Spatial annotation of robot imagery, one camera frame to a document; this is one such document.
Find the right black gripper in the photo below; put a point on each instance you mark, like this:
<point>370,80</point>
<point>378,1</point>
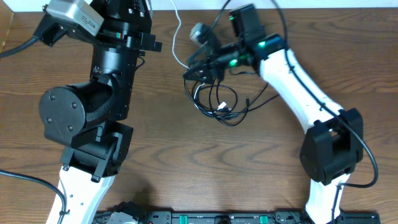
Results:
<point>211,63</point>

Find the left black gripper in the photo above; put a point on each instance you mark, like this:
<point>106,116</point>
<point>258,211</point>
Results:
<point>126,27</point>

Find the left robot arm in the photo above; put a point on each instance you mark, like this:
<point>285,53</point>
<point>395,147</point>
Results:
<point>88,118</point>

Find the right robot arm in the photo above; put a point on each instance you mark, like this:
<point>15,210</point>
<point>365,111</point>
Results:
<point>333,143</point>

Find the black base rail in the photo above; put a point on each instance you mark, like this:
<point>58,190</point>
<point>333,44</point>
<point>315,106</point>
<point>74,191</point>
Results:
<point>129,212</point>

